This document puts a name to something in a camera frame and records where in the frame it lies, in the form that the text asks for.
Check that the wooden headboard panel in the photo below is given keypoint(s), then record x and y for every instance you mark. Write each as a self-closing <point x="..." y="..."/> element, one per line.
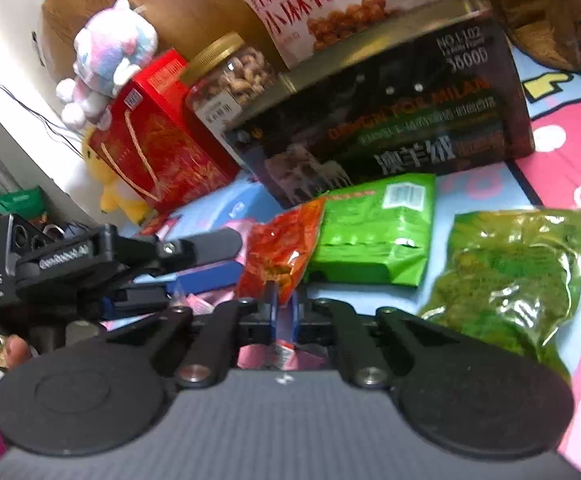
<point x="185" y="25"/>

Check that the dark tin storage box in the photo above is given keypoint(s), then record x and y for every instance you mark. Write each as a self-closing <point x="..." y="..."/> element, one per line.
<point x="434" y="91"/>

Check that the pink long snack box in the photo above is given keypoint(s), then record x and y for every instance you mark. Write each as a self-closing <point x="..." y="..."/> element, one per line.
<point x="148" y="294"/>

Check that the cashew jar with gold lid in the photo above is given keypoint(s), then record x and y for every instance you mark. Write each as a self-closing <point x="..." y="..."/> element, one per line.
<point x="223" y="79"/>

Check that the bright green snack bag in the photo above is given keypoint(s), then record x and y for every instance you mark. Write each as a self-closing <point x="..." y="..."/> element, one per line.
<point x="376" y="233"/>

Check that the yellow plush toy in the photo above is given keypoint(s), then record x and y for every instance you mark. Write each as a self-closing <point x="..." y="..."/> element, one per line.
<point x="116" y="194"/>

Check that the red gift box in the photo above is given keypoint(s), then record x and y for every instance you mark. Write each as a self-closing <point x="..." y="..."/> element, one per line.
<point x="157" y="145"/>

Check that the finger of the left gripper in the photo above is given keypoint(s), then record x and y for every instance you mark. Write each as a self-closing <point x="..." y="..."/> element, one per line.
<point x="199" y="250"/>

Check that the pink white plush toy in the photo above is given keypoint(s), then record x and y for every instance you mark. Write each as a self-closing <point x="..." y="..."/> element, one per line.
<point x="113" y="46"/>

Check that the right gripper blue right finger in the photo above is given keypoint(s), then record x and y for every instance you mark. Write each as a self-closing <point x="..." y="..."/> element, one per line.
<point x="294" y="305"/>

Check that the dark green pickled vegetable packet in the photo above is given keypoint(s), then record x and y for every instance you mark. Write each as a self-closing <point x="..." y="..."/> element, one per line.
<point x="512" y="279"/>

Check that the person's left hand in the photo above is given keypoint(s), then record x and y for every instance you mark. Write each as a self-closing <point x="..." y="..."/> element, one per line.
<point x="17" y="352"/>

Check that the orange-red snack packet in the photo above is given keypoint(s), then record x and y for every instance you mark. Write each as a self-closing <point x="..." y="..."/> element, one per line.
<point x="279" y="251"/>

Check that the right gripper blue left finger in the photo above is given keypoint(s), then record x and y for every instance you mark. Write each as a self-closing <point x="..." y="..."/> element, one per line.
<point x="270" y="298"/>

